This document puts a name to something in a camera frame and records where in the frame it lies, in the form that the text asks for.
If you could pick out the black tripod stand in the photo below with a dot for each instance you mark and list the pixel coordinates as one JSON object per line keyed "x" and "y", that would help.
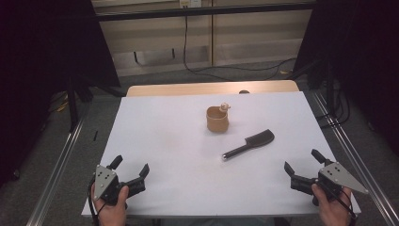
{"x": 72, "y": 103}
{"x": 329, "y": 91}

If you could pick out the beige desk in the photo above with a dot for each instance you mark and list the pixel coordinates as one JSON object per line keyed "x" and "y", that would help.
{"x": 251, "y": 37}

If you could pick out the small dark round object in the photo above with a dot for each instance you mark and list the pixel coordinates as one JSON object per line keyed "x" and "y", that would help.
{"x": 244, "y": 92}

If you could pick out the black horizontal bar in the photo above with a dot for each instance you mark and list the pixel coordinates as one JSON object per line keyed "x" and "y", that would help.
{"x": 204, "y": 12}

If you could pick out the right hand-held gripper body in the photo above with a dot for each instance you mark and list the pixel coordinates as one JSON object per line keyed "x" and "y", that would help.
{"x": 337, "y": 177}

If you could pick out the black curtain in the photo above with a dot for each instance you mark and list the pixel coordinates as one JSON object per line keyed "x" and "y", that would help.
{"x": 37, "y": 62}
{"x": 370, "y": 62}

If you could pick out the metal floor rail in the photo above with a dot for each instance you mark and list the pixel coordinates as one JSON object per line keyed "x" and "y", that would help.
{"x": 59, "y": 166}
{"x": 357, "y": 160}

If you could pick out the person's clothing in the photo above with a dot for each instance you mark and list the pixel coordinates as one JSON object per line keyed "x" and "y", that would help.
{"x": 219, "y": 222}

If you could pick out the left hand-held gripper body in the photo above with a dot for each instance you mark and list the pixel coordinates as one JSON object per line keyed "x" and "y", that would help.
{"x": 106, "y": 183}

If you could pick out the person's right hand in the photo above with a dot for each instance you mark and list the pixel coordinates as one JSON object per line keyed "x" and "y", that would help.
{"x": 334, "y": 213}

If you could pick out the light wooden table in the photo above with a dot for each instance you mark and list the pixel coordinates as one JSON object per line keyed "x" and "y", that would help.
{"x": 188, "y": 89}

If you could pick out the person's left hand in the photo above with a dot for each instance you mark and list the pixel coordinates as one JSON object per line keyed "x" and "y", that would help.
{"x": 113, "y": 215}

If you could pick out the tan cup with bear figure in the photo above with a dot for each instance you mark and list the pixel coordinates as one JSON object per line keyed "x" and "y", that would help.
{"x": 217, "y": 122}

